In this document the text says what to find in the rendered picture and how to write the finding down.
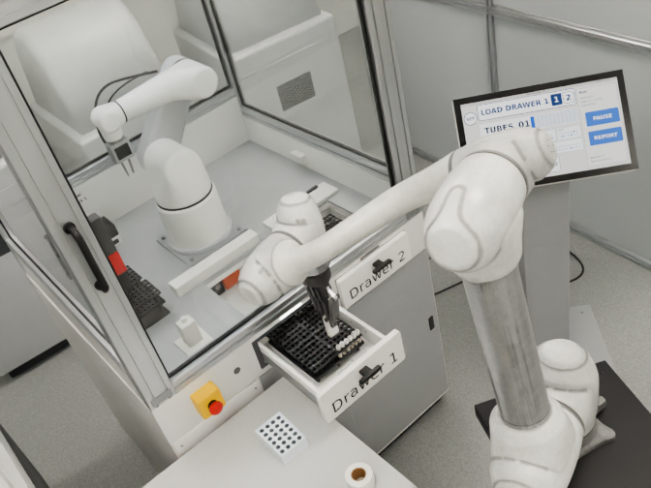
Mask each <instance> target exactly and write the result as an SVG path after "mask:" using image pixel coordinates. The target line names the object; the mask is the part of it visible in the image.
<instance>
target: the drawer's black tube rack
mask: <svg viewBox="0 0 651 488"><path fill-rule="evenodd" d="M311 303H312V301H311V302H310V303H309V304H307V305H306V306H305V307H303V308H302V309H301V310H299V311H298V312H297V313H295V314H294V315H293V316H291V317H290V318H289V319H287V320H286V321H284V322H283V323H282V324H280V325H279V326H278V327H276V328H275V329H274V330H272V331H271V332H270V333H268V334H267V335H266V337H268V338H269V339H270V340H269V341H268V343H269V344H270V345H271V346H273V347H274V348H275V349H277V350H278V351H279V352H281V353H282V354H283V355H285V356H286V357H287V358H288V359H290V360H291V362H292V363H294V364H295V365H296V366H297V367H299V368H300V369H301V370H303V371H304V372H305V373H306V374H308V375H309V376H310V377H311V378H313V379H314V380H315V381H317V382H320V379H321V378H322V377H324V376H325V375H326V374H327V373H328V372H330V371H331V370H332V369H333V368H335V367H336V366H340V363H341V362H342V361H343V360H344V359H346V358H347V357H348V356H349V355H351V354H352V353H353V352H354V351H358V350H359V347H361V346H362V345H363V344H364V341H363V340H361V342H360V343H359V342H357V345H356V346H355V345H354V348H353V349H351V347H350V349H351V350H350V351H347V350H346V354H343V352H342V357H339V356H338V355H337V356H335V357H334V358H333V359H332V360H330V361H329V362H328V363H327V364H326V365H325V366H324V367H323V368H321V369H320V370H319V371H318V372H317V373H315V374H314V373H313V372H312V371H315V370H316V369H313V370H312V371H310V368H312V367H313V366H315V364H317V363H318V362H319V361H320V360H322V359H323V358H324V357H325V356H327V355H328V354H329V353H330V352H332V351H335V349H336V347H335V346H336V345H340V344H339V343H340V342H344V339H346V338H347V339H348V336H349V335H351V333H352V331H355V329H354V328H352V327H351V326H349V325H348V324H346V323H345V322H343V321H342V320H340V319H339V318H337V320H338V321H337V325H338V329H339V332H338V333H337V334H335V335H334V336H333V337H332V338H330V337H329V336H327V333H326V327H325V324H324V321H323V317H322V316H321V315H320V312H319V311H318V312H317V311H316V310H315V308H314V306H313V304H311ZM308 305H310V306H309V307H307V306H308ZM304 308H306V309H305V310H303V309H304ZM300 311H302V312H301V313H300ZM307 311H308V312H307ZM296 314H298V315H296ZM303 314H304V315H303ZM293 317H295V318H293ZM288 320H289V321H288ZM340 322H343V323H341V324H340ZM284 323H285V324H284ZM281 325H282V327H280V326H281ZM344 325H347V326H345V327H344ZM277 328H279V329H278V330H276V329H277ZM348 328H351V329H348ZM273 331H275V332H274V333H272V332H273ZM269 334H271V335H270V336H268V335H269ZM351 336H352V335H351Z"/></svg>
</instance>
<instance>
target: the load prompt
mask: <svg viewBox="0 0 651 488"><path fill-rule="evenodd" d="M572 105H577V103H576V97H575V92H574V88H570V89H564V90H559V91H553V92H548V93H542V94H538V95H532V96H526V97H521V98H515V99H510V100H505V101H500V102H494V103H489V104H483V105H478V106H477V112H478V118H479V122H480V121H485V120H491V119H496V118H502V117H507V116H513V115H518V114H523V113H529V112H535V111H540V110H546V109H552V108H557V107H567V106H572Z"/></svg>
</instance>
